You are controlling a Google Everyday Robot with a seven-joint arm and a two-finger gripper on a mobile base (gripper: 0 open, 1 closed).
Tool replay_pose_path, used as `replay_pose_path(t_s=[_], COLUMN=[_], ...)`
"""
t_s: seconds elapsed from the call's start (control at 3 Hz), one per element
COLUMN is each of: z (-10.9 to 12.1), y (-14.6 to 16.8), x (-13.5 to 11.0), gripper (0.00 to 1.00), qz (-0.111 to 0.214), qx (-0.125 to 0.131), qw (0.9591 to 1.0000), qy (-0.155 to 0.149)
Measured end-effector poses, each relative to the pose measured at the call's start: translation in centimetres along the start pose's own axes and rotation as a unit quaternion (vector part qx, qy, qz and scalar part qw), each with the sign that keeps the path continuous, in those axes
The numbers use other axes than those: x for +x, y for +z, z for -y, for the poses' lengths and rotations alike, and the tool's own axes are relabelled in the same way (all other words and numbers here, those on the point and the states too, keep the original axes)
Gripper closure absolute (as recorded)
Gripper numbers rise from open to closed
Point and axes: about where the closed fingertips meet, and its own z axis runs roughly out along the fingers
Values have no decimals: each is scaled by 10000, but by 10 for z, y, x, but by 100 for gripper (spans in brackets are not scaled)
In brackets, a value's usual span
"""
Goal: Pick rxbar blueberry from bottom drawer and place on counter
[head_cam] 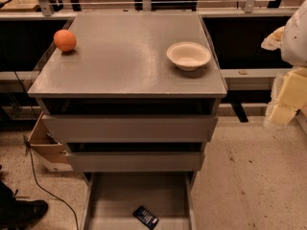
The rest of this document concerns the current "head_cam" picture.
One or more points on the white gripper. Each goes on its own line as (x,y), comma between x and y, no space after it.
(295,40)

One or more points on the dark blue rxbar wrapper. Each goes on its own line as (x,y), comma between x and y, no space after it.
(146,217)

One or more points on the grey middle drawer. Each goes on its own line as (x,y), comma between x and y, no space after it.
(115,162)

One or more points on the grey drawer cabinet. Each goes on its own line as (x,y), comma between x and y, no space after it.
(120,67)

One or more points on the grey top drawer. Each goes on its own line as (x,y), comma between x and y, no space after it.
(130,129)

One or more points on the grey open bottom drawer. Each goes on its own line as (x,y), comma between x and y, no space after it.
(112,197)

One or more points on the white paper bowl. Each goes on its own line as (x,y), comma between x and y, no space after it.
(188,56)

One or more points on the orange fruit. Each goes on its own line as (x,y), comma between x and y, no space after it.
(65,40)

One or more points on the brown cardboard box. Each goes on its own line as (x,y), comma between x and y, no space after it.
(51,155)

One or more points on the black shoe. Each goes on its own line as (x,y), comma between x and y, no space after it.
(18,213)

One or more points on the grey metal rail frame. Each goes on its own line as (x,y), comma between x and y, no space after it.
(18,107)

